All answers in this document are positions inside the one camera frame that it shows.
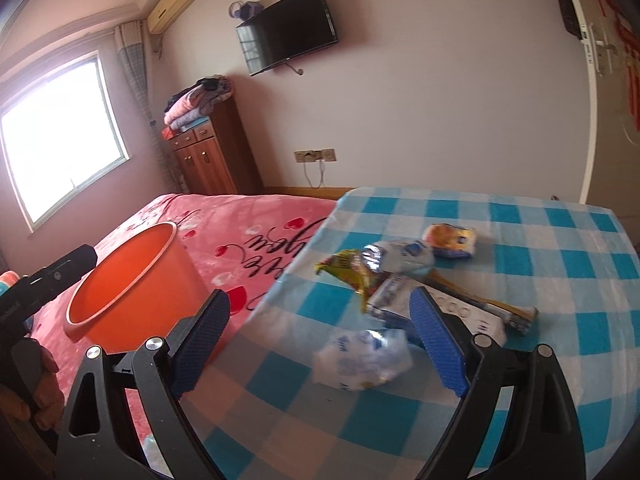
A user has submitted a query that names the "white air conditioner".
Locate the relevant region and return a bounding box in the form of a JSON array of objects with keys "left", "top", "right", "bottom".
[{"left": 146, "top": 0, "right": 201, "bottom": 35}]

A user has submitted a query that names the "blue checkered tablecloth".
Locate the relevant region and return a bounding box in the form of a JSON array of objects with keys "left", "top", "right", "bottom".
[{"left": 145, "top": 187, "right": 640, "bottom": 480}]

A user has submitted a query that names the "person's left hand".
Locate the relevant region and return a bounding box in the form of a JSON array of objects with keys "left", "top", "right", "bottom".
[{"left": 0, "top": 346, "right": 66, "bottom": 432}]

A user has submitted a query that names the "grey checked curtain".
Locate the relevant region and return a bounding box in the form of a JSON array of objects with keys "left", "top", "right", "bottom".
[{"left": 115, "top": 20, "right": 181, "bottom": 196}]

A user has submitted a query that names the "purple wall decoration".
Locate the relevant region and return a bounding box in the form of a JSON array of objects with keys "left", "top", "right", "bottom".
[{"left": 229, "top": 0, "right": 263, "bottom": 23}]

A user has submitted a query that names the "blue cartoon packet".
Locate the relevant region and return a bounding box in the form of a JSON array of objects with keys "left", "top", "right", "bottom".
[{"left": 422, "top": 222, "right": 477, "bottom": 261}]

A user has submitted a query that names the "brown wooden cabinet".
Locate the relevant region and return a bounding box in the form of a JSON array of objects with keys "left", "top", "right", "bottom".
[{"left": 167, "top": 95, "right": 265, "bottom": 196}]

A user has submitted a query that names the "small white blue wrapper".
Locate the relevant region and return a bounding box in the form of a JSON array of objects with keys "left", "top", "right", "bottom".
[{"left": 364, "top": 274, "right": 418, "bottom": 323}]

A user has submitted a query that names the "red knot decoration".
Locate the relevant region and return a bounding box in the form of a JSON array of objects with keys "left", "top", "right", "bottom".
[{"left": 612, "top": 5, "right": 640, "bottom": 133}]

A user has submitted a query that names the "bright window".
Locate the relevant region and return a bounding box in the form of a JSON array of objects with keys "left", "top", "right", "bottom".
[{"left": 0, "top": 50, "right": 131, "bottom": 233}]

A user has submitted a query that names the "white door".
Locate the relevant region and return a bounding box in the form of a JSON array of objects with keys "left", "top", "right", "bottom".
[{"left": 552, "top": 0, "right": 640, "bottom": 211}]

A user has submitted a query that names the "pink heart print blanket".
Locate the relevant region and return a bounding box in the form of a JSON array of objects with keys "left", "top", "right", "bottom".
[{"left": 15, "top": 192, "right": 346, "bottom": 461}]

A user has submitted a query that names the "orange plastic bucket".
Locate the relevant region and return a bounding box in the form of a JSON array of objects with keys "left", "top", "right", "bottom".
[{"left": 65, "top": 221, "right": 211, "bottom": 356}]

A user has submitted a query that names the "white and blue milk carton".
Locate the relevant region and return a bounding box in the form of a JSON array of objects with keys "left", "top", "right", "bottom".
[{"left": 407, "top": 267, "right": 540, "bottom": 347}]

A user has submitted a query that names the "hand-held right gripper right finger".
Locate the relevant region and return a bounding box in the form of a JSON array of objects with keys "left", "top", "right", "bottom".
[{"left": 409, "top": 286, "right": 587, "bottom": 480}]

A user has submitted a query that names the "wooden bed frame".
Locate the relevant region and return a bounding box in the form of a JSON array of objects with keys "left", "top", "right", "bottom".
[{"left": 260, "top": 185, "right": 361, "bottom": 202}]

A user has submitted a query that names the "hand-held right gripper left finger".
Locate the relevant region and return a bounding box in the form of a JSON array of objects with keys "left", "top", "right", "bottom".
[{"left": 54, "top": 287, "right": 232, "bottom": 480}]

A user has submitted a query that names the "white blue plastic bag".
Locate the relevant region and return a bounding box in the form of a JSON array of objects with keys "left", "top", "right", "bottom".
[{"left": 314, "top": 329, "right": 413, "bottom": 393}]

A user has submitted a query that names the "yellow snack wrapper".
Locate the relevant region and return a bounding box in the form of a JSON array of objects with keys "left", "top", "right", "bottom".
[{"left": 314, "top": 249, "right": 383, "bottom": 313}]

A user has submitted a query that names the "silver-lined white snack bag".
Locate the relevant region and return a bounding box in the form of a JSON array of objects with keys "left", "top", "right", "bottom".
[{"left": 362, "top": 239, "right": 436, "bottom": 281}]

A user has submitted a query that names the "stack of folded blankets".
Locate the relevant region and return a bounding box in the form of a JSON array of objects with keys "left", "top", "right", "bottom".
[{"left": 162, "top": 75, "right": 236, "bottom": 128}]

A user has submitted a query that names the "black wall television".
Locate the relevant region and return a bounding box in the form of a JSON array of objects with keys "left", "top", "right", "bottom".
[{"left": 236, "top": 0, "right": 340, "bottom": 77}]

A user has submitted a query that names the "wall socket power cable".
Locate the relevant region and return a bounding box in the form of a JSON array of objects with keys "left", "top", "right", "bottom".
[{"left": 302, "top": 160, "right": 329, "bottom": 189}]

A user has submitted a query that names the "silver door handle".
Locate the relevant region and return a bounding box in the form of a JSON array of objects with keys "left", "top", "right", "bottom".
[{"left": 580, "top": 22, "right": 621, "bottom": 78}]

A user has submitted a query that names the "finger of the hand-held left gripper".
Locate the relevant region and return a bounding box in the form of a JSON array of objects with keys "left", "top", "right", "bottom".
[{"left": 20, "top": 244, "right": 99, "bottom": 312}]

